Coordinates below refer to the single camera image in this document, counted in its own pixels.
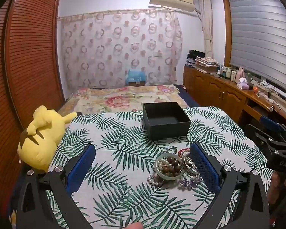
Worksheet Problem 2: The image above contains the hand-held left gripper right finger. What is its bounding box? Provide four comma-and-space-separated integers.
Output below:
190, 142, 270, 229

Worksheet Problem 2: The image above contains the floral blanket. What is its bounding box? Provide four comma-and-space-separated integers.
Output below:
57, 85, 190, 115

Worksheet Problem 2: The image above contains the grey window blind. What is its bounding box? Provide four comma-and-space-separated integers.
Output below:
229, 0, 286, 93

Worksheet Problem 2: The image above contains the white pearl bracelet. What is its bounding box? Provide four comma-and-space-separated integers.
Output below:
157, 158, 169, 172

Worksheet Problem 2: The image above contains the brown wooden bead bracelet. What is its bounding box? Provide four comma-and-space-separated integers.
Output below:
162, 156, 182, 175

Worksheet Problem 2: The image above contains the person's left hand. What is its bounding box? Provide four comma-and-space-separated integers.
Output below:
123, 222, 144, 229

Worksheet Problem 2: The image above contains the brown louvered wardrobe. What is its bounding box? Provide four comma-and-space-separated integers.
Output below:
0, 0, 65, 220

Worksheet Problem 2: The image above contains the pearl and purple bead bracelet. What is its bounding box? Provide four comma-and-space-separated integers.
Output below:
146, 174, 164, 186

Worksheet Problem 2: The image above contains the person's right hand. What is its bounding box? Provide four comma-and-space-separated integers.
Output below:
268, 172, 286, 206

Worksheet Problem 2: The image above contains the blue plush toy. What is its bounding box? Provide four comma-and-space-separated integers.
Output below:
125, 69, 147, 83

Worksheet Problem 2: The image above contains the purple crystal bracelet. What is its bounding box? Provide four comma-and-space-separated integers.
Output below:
179, 175, 203, 190

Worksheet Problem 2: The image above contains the cream window curtain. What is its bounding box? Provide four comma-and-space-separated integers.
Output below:
197, 0, 214, 59

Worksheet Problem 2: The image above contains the wooden window frame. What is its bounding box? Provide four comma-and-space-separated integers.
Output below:
222, 0, 286, 70

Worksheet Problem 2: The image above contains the white power strip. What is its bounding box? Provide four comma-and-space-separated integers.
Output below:
250, 80, 286, 102

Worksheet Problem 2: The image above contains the ring pattern sheer curtain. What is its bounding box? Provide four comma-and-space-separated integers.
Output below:
58, 9, 183, 93

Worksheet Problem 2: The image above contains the leaf print cloth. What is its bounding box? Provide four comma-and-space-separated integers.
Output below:
45, 106, 274, 229

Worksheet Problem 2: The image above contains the stack of dark folded clothes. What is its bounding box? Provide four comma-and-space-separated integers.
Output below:
186, 50, 206, 67

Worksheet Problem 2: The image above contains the row of toiletry bottles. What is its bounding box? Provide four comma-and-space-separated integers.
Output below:
217, 64, 245, 83

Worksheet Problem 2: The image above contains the silver bangle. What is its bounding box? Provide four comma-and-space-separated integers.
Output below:
181, 154, 201, 177

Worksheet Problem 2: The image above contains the yellow plush toy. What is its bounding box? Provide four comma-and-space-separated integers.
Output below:
17, 105, 83, 173

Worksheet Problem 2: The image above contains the black square box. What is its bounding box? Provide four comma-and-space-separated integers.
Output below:
142, 102, 191, 141

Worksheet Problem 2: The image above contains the green jade bangle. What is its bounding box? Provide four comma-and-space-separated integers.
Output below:
154, 154, 183, 180

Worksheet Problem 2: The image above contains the navy bed sheet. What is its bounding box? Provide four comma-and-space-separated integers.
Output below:
176, 84, 201, 108

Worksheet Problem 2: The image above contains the long wooden cabinet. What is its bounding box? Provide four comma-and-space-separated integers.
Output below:
182, 65, 286, 134

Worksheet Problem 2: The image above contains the stack of floral folded cloths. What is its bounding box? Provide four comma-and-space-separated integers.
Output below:
195, 56, 220, 74

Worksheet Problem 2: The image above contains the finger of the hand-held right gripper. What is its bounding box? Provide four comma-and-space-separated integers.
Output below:
260, 116, 286, 136
244, 123, 278, 153

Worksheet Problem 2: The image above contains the pink tissue box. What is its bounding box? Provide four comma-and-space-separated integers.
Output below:
236, 77, 250, 90

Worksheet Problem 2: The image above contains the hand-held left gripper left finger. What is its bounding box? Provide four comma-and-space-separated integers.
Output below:
17, 144, 96, 229

